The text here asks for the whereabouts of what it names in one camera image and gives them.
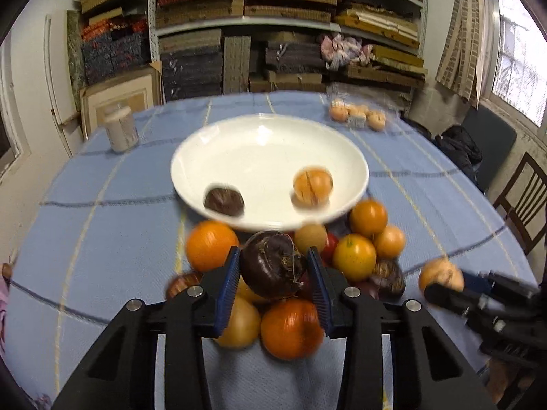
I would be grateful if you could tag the pale peach fruit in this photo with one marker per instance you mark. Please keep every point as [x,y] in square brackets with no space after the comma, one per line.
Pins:
[377,120]
[358,111]
[339,112]

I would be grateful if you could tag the smooth yellow-orange fruit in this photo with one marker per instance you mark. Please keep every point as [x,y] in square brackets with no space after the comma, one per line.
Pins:
[391,242]
[354,257]

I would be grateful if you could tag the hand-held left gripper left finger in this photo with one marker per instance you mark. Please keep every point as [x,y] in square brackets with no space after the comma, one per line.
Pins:
[228,290]

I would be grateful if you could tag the beige round fruit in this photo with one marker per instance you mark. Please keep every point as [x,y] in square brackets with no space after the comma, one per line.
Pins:
[312,186]
[243,322]
[440,275]

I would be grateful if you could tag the rows of fabric-covered boxes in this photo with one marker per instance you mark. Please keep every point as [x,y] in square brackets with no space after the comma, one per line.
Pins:
[192,66]

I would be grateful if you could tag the dark grey board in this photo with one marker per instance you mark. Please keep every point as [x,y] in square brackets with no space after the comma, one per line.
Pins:
[495,136]

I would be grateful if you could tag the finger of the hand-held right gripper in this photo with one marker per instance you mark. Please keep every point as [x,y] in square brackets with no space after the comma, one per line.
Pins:
[448,300]
[476,282]

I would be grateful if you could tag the bright frosted window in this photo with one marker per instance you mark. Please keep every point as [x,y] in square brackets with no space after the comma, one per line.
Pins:
[519,51]

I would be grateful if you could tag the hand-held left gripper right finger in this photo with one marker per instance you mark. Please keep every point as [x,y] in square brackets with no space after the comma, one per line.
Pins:
[319,294]

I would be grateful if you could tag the small tan longan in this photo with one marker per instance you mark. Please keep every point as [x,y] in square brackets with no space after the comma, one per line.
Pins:
[310,237]

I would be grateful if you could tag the wooden picture frame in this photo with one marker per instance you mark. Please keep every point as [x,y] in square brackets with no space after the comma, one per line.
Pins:
[115,98]

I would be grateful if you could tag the clear plastic clamshell box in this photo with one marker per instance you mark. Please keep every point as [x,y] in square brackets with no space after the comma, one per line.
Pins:
[354,94]

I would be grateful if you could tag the brick-pattern curtain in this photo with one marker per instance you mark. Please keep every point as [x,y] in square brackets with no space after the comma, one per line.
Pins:
[461,51]

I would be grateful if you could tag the black bag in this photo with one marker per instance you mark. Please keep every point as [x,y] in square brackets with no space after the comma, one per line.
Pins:
[459,149]

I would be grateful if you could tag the orange patterned boxes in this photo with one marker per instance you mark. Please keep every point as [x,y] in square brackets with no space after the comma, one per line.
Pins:
[111,27]

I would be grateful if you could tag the green marbled panel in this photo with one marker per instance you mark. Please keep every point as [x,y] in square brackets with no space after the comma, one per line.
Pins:
[76,55]

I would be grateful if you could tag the white drink can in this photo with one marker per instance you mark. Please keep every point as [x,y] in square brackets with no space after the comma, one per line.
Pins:
[122,132]

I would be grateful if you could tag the white plate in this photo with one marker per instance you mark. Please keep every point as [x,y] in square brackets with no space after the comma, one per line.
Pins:
[265,158]

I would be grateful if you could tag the pink cloth bundle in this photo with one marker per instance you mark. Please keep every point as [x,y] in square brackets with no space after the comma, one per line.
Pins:
[346,51]

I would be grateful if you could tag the white leaning board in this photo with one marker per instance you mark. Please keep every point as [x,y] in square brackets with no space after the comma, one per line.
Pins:
[57,72]

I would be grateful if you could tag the white-framed sliding window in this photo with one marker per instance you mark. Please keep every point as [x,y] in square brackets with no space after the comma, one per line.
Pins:
[8,128]

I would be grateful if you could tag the stack of blue patterned boxes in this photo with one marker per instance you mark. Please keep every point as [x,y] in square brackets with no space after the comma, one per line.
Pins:
[113,57]

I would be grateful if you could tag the person's patterned clothing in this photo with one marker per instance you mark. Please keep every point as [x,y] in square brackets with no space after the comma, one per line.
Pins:
[3,307]

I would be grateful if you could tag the small tan-orange fruit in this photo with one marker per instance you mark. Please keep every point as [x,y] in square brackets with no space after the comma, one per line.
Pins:
[248,292]

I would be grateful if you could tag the white metal shelf rack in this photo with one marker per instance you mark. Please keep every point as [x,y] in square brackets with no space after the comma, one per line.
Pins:
[152,17]

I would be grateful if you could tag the wooden chair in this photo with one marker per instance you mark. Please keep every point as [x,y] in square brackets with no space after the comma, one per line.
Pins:
[523,205]

